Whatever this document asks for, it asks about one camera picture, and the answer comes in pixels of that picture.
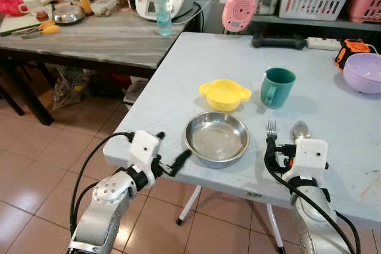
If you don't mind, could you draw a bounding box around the wide-rimmed steel dish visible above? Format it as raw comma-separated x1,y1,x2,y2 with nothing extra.
183,111,251,169

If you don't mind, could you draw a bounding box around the steel fork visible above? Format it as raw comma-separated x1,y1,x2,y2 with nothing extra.
266,120,279,140

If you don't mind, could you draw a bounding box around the steel spoon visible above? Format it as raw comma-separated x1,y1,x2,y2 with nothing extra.
291,121,311,144

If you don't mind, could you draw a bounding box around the white folding table leg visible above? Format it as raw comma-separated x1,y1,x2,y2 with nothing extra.
176,186,203,226
266,203,286,254

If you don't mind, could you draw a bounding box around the white folding table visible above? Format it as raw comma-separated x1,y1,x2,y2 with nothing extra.
103,31,381,254

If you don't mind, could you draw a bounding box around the green plastic mug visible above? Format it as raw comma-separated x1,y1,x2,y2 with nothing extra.
260,67,296,109

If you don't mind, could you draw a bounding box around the yellow plastic bowl with ears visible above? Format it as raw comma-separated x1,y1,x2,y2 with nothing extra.
199,79,252,112

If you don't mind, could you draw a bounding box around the patterned bag on floor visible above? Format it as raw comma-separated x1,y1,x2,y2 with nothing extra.
52,67,90,111

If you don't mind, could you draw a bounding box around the grey marble-look side table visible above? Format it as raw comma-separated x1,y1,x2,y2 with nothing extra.
0,9,202,127

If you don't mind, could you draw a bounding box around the lilac plastic bowl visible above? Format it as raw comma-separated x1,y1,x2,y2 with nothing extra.
343,52,381,95

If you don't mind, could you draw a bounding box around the white power strip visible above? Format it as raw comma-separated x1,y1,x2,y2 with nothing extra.
306,36,341,51

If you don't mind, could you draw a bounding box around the orange and black tool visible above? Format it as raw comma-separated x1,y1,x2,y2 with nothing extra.
335,39,371,70

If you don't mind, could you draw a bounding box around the clear water bottle teal cap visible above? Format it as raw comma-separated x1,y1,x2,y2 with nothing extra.
154,0,173,37

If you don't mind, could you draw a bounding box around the pink round gadget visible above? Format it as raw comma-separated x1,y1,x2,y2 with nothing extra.
222,0,258,33

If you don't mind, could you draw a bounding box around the clear lidded food container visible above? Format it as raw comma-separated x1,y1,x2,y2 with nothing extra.
91,0,118,17

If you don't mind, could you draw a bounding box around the upturned steel bowl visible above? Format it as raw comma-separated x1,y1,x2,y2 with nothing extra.
52,2,85,26

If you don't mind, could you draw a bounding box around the orange sauce squeeze bottle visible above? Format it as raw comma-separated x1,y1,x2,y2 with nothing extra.
76,0,93,15

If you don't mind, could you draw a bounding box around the pink plastic basket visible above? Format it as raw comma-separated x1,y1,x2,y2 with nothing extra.
348,0,381,24

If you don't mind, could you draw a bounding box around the white green-edged cutting board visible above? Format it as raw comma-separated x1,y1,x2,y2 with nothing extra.
0,13,43,36

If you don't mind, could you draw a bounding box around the white ceramic mug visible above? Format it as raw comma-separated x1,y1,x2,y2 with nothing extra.
19,0,45,16

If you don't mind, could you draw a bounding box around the red plastic bag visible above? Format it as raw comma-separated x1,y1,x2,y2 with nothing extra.
0,0,24,17

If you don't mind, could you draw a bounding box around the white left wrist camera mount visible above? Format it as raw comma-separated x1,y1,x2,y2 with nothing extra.
128,130,163,169

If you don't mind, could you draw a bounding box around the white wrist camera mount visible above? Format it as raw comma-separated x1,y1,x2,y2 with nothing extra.
284,140,329,183
128,130,163,169

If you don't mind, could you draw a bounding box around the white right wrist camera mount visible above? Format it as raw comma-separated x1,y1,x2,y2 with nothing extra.
284,140,329,183

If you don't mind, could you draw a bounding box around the black dumbbell-shaped handle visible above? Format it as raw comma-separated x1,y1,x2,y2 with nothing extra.
251,33,307,50

